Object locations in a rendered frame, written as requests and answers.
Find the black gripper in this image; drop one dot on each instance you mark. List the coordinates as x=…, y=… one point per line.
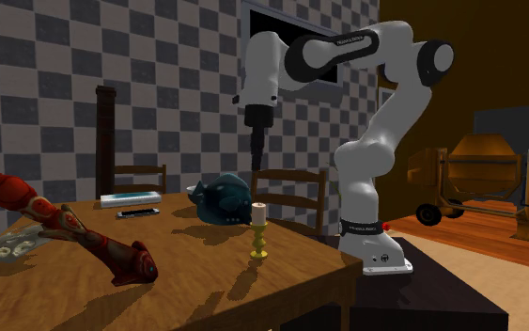
x=259, y=120

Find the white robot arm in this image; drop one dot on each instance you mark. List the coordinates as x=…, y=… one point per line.
x=365, y=183

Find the dark teal fish figure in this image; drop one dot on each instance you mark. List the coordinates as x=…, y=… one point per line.
x=227, y=201

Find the wooden chair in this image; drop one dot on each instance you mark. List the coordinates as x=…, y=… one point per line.
x=140, y=179
x=291, y=201

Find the candle on yellow candlestick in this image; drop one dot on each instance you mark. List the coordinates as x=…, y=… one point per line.
x=259, y=229

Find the white flat box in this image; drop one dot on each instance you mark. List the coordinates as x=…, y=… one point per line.
x=130, y=198

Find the black smartphone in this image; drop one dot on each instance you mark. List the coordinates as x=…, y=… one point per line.
x=138, y=212

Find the wooden table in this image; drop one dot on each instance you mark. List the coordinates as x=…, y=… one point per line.
x=190, y=270

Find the red fish-shaped figure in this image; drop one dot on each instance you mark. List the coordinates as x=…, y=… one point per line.
x=108, y=250

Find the orange cement mixer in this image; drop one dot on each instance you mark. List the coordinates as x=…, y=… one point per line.
x=474, y=179

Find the dark robot stand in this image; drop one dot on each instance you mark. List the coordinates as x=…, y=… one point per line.
x=420, y=293

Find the framed dark wall picture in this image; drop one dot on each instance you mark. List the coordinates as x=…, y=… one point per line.
x=273, y=23

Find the dark brown tall post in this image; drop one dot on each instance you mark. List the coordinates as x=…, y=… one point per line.
x=105, y=142

